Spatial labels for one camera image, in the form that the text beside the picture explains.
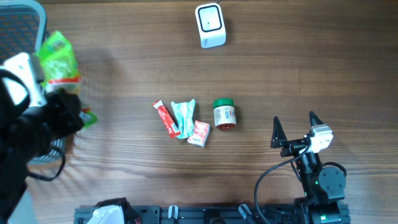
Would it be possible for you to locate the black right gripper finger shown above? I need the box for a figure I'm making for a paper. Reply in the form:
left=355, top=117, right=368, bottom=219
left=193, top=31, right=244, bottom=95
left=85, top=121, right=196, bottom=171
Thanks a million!
left=309, top=111, right=324, bottom=126
left=270, top=116, right=287, bottom=148

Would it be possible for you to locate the green gummy candy bag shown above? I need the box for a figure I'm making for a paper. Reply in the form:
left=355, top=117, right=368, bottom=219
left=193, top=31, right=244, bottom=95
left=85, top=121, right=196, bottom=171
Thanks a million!
left=36, top=30, right=98, bottom=129

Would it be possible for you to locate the green lid spread jar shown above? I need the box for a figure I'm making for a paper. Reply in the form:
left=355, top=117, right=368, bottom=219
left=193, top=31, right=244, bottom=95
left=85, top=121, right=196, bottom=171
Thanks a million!
left=213, top=98, right=236, bottom=130

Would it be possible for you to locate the red small carton box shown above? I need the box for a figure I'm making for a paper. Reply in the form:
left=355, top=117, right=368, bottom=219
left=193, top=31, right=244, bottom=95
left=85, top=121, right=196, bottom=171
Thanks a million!
left=187, top=120, right=211, bottom=147

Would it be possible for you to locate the teal wipes packet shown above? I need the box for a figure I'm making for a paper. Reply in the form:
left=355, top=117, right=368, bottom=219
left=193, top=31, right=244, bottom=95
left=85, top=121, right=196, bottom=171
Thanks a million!
left=171, top=99, right=196, bottom=139

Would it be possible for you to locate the red snack stick packet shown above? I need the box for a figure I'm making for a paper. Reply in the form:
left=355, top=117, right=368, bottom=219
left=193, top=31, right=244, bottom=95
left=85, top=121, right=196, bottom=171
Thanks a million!
left=153, top=100, right=181, bottom=138

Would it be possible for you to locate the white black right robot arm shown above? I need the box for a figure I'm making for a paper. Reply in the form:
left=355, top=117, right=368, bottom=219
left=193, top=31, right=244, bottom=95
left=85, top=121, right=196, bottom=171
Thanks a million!
left=271, top=111, right=351, bottom=224

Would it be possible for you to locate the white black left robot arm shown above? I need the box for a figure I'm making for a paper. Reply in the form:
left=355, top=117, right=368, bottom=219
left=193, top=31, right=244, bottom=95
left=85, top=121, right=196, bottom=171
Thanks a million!
left=1, top=53, right=84, bottom=223

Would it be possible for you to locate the white barcode scanner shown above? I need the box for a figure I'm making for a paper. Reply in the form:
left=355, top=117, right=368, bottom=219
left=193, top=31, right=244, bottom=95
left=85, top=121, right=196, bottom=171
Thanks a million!
left=195, top=2, right=226, bottom=49

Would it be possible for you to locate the grey plastic mesh basket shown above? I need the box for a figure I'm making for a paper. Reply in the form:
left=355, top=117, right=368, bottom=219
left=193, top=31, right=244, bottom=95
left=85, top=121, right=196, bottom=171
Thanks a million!
left=1, top=1, right=65, bottom=164

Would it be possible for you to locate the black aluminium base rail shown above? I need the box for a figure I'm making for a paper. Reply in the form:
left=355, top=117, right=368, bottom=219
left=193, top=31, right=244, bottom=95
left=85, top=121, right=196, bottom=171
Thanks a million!
left=73, top=203, right=351, bottom=224

